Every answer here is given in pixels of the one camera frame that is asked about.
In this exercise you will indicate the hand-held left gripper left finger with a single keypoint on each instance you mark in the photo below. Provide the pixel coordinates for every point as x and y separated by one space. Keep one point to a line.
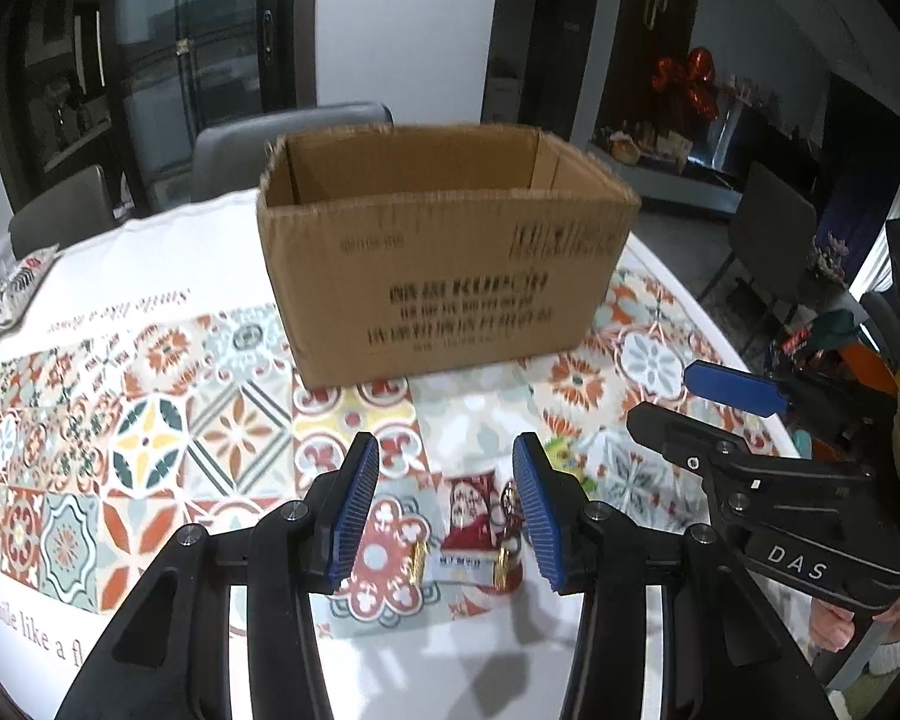
352 517

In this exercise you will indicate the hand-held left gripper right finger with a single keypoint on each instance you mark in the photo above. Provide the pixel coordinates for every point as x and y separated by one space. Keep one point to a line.
540 517

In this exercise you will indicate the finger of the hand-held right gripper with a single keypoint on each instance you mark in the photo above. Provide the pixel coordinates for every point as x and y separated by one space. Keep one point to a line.
675 431
735 386

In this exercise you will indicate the red white candy packet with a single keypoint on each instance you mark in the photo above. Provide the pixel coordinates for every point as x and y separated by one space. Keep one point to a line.
469 525

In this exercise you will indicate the small green candy packet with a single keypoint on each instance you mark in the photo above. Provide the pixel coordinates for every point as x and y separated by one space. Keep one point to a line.
579 454

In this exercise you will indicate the brown cardboard box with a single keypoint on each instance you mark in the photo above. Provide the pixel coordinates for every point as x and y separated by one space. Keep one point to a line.
435 277

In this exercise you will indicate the person's right forearm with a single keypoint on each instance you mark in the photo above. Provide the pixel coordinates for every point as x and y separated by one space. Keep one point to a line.
892 660

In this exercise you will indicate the person's right hand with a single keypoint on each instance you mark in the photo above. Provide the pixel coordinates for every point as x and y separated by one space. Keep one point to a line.
832 622

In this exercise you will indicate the dark green cloth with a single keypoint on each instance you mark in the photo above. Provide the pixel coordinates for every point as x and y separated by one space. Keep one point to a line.
832 324

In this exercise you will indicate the orange wooden chair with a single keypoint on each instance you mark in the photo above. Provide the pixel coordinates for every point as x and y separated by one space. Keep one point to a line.
870 367

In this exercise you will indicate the dark dining chair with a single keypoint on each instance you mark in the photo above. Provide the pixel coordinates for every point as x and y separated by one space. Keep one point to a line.
780 240

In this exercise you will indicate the purple flower ornament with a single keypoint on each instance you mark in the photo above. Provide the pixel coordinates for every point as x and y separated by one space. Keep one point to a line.
829 255

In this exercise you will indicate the white sideboard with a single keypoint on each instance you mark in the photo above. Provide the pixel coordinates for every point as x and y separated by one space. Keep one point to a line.
675 172

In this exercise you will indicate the tile-patterned white tablecloth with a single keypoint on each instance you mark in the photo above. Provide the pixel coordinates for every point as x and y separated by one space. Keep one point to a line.
157 300

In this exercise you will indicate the red foil balloons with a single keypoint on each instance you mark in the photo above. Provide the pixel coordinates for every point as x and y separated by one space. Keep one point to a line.
690 82

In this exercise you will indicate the dark wooden door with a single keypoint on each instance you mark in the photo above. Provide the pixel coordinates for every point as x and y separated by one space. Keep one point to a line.
652 30

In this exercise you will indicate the grey dining chair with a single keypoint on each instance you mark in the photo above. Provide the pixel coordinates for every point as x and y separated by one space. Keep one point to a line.
60 210
270 150

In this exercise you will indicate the leaf-printed white bag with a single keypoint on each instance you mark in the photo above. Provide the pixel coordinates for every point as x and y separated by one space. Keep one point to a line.
15 292

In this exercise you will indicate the glass sliding door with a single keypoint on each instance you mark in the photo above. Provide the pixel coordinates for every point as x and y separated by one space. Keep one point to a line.
195 37

